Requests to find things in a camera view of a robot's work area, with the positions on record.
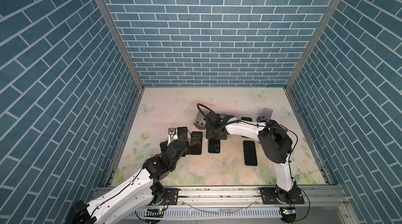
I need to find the teal-edged phone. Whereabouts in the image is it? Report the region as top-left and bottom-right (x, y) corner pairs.
(208, 139), (220, 154)

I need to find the purple-edged phone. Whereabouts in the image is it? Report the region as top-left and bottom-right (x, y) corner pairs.
(189, 131), (203, 155)

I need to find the black phone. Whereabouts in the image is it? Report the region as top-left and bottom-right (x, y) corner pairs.
(177, 127), (188, 144)
(241, 117), (253, 122)

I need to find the teal phone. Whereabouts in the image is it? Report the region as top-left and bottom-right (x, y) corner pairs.
(243, 140), (258, 166)

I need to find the grey stand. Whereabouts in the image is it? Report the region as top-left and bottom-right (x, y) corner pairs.
(256, 108), (273, 122)

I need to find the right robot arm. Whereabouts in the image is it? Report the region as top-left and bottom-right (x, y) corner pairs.
(206, 117), (297, 204)

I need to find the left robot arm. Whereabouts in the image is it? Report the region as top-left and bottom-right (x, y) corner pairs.
(66, 140), (186, 224)

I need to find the wooden round stand left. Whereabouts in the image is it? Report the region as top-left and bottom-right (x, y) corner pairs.
(194, 112), (207, 130)

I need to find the left controller board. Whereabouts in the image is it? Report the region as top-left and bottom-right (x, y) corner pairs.
(143, 209), (164, 224)

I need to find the controller board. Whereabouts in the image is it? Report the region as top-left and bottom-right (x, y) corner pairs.
(143, 209), (164, 224)
(280, 207), (297, 224)

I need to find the right controller board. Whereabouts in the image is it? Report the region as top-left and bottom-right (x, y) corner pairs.
(280, 207), (297, 224)

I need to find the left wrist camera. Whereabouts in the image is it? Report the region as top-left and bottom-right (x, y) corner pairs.
(167, 128), (178, 145)

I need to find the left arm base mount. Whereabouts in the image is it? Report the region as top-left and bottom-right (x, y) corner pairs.
(152, 188), (179, 206)

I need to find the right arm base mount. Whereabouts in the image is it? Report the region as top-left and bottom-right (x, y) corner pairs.
(259, 185), (305, 205)

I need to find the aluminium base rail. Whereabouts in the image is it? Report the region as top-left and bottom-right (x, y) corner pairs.
(94, 185), (349, 209)

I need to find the left frame post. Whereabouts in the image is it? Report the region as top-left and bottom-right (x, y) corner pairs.
(95, 0), (144, 92)

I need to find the frame post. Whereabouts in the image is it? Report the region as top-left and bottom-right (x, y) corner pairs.
(285, 0), (341, 93)
(95, 0), (144, 92)

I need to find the right frame post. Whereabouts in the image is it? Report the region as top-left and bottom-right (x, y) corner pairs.
(285, 0), (341, 93)

